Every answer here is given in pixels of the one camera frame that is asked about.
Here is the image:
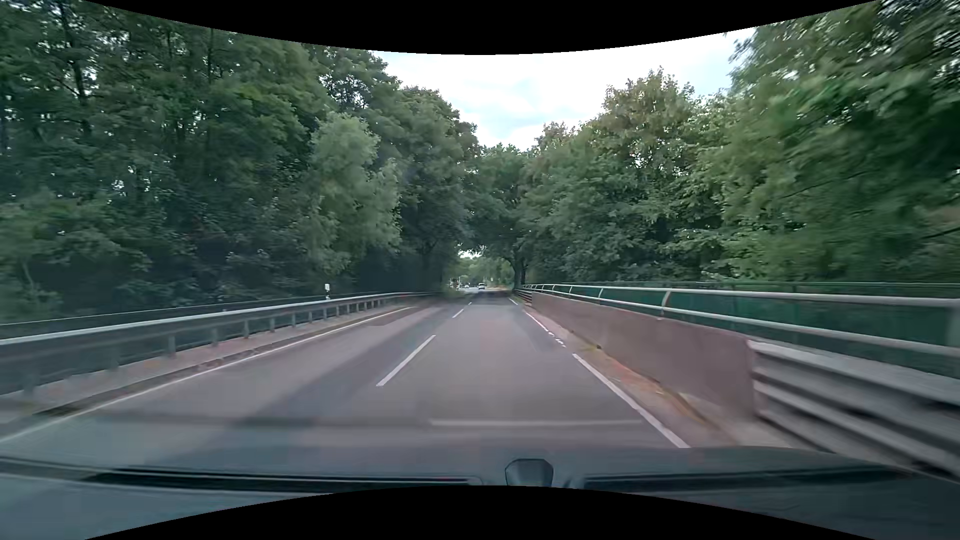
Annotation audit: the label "grey metal guard rail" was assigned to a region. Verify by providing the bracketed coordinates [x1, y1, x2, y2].
[747, 339, 960, 478]
[0, 291, 436, 397]

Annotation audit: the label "car's own bonnet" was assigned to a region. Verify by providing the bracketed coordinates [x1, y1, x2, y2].
[0, 445, 960, 540]

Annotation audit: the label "green metal railing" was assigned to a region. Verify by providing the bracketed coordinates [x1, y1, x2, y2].
[0, 292, 391, 341]

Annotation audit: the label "narrow paved strip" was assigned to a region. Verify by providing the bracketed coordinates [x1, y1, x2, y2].
[0, 298, 421, 430]

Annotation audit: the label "concrete barrier with green railing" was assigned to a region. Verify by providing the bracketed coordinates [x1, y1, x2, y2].
[514, 283, 960, 418]

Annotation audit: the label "road markings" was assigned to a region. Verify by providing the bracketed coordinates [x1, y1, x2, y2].
[0, 291, 691, 451]

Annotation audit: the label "wood of green trees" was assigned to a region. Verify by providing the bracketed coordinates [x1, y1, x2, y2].
[0, 0, 481, 324]
[466, 0, 960, 290]

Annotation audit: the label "grey asphalt road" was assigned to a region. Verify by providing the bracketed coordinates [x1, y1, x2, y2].
[0, 289, 796, 481]

